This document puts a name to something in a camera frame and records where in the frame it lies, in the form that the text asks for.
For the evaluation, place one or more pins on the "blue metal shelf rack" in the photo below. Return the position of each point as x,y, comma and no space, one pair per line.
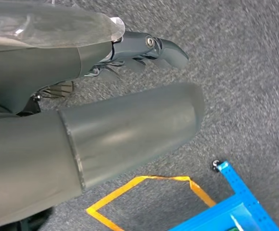
238,191

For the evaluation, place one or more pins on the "black mesh robot foot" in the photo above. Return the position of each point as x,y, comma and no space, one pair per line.
59,89

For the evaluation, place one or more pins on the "yellow floor tape square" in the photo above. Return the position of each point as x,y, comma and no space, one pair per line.
120,193

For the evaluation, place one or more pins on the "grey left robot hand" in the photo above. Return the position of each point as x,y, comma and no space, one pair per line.
105,137

